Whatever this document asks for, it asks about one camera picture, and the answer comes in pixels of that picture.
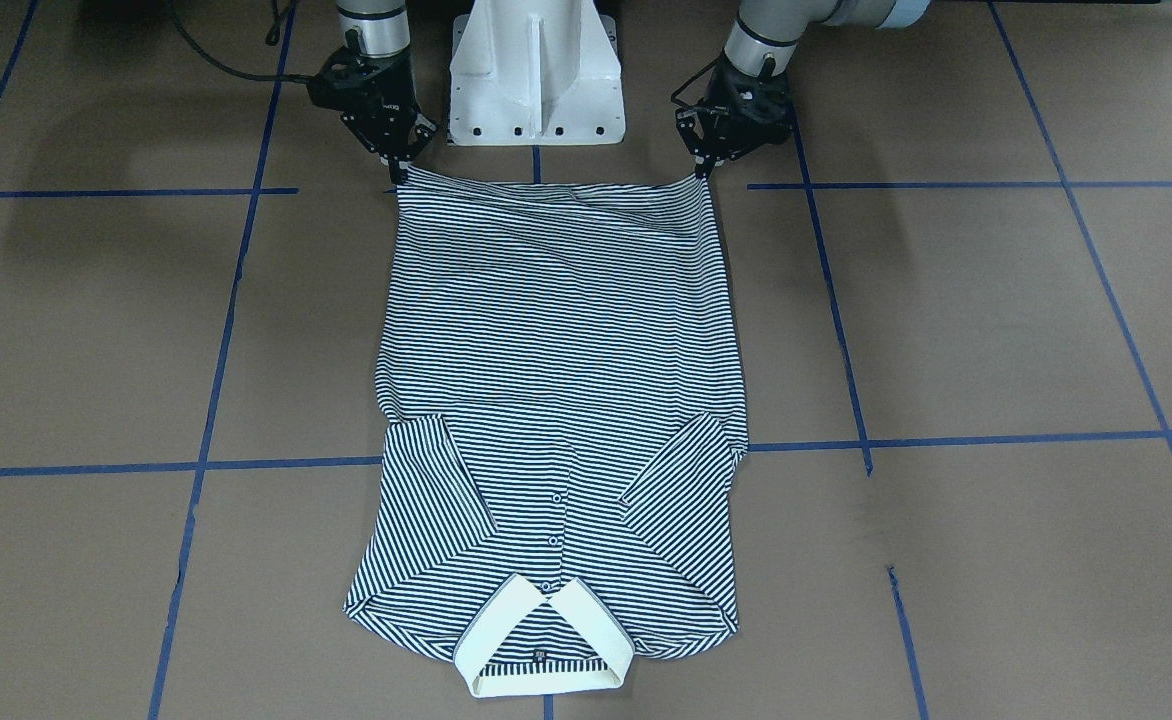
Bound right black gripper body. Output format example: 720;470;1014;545
308;47;438;151

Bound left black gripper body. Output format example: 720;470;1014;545
674;55;795;161

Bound navy white striped polo shirt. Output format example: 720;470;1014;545
345;170;749;700

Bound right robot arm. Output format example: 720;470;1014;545
306;1;438;186

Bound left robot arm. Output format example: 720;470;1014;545
670;1;931;179

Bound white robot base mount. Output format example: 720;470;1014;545
447;1;627;147

